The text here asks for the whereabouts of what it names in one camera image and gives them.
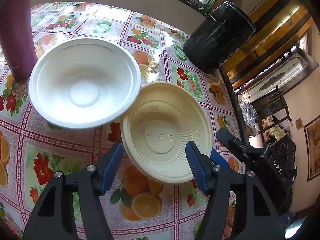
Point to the dark wooden chair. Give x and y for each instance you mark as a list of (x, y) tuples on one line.
[(271, 106)]

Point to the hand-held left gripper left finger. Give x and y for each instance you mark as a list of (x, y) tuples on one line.
[(111, 167)]

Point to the purple thermos bottle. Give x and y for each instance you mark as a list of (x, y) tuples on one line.
[(20, 42)]

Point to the floral fruit print tablecloth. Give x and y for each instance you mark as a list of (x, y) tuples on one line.
[(75, 155)]

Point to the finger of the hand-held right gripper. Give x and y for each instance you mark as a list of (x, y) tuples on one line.
[(232, 142), (217, 158)]

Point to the cream disposable bowl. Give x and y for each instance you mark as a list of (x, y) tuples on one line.
[(160, 120)]

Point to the green bottle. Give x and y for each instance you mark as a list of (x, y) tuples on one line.
[(210, 5)]

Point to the black round container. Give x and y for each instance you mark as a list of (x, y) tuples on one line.
[(215, 42)]

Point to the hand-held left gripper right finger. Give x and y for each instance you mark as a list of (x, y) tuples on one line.
[(197, 170)]

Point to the framed wall painting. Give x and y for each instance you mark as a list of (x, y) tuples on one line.
[(313, 150)]

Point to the clear plastic bag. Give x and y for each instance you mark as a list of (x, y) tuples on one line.
[(247, 115)]

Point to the white disposable bowl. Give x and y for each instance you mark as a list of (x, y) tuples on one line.
[(82, 85)]

